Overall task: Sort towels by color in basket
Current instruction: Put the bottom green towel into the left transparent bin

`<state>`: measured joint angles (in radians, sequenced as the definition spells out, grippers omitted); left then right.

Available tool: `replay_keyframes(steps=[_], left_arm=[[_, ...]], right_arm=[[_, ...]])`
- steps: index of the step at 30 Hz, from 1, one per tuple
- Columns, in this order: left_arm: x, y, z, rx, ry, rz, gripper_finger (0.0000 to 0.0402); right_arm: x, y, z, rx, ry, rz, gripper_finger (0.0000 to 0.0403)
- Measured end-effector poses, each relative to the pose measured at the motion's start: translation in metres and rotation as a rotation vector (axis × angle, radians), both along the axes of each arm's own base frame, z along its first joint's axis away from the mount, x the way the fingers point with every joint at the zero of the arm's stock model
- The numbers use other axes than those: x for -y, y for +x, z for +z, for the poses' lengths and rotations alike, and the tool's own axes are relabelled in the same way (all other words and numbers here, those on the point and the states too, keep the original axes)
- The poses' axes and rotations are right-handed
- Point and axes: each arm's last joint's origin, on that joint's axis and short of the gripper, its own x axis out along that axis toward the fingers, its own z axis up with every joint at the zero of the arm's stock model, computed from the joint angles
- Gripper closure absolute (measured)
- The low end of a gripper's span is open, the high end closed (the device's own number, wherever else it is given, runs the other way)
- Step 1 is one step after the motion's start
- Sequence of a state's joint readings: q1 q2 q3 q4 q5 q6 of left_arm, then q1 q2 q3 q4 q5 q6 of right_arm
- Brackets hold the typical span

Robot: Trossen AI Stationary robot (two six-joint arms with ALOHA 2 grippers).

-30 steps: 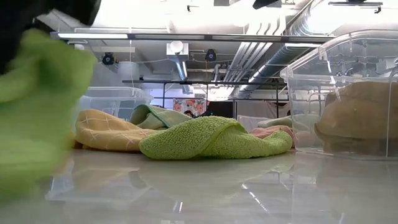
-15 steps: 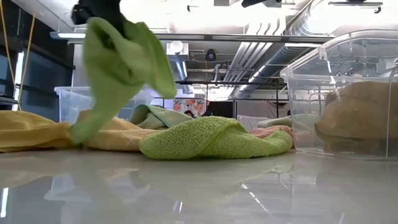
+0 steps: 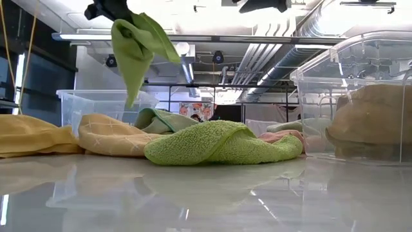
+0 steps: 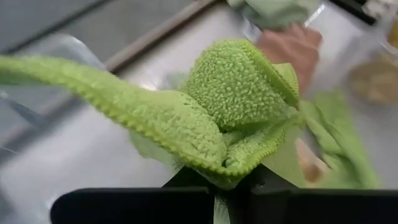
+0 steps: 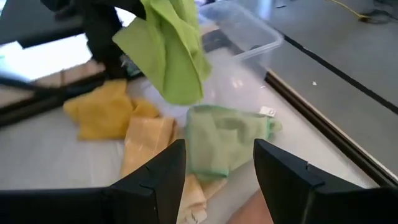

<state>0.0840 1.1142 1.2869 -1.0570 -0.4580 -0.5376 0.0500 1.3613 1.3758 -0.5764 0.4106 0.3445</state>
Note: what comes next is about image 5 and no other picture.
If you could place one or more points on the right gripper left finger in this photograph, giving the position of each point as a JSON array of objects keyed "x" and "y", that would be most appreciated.
[{"x": 155, "y": 193}]

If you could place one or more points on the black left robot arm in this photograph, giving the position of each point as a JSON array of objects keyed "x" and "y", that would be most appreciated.
[{"x": 102, "y": 40}]

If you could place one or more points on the pale green towel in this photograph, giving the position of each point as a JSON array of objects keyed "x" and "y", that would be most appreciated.
[{"x": 217, "y": 140}]

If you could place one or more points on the black desk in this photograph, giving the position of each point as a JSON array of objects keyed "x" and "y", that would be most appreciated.
[{"x": 31, "y": 21}]

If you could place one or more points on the salmon pink towel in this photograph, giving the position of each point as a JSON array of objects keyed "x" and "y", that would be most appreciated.
[{"x": 252, "y": 211}]

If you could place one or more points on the mustard yellow towel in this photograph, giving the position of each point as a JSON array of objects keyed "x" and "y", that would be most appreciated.
[{"x": 102, "y": 112}]

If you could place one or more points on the yellow checked towel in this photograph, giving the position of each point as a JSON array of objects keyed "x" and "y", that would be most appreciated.
[{"x": 146, "y": 140}]

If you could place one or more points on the clear plastic bin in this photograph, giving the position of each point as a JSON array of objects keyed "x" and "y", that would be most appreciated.
[{"x": 248, "y": 31}]

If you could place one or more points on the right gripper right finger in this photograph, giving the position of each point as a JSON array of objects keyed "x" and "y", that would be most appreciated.
[{"x": 286, "y": 186}]

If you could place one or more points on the lime green towel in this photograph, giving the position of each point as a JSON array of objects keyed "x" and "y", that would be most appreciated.
[{"x": 171, "y": 53}]

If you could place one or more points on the small white label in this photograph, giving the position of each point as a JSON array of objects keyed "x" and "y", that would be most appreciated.
[{"x": 267, "y": 111}]

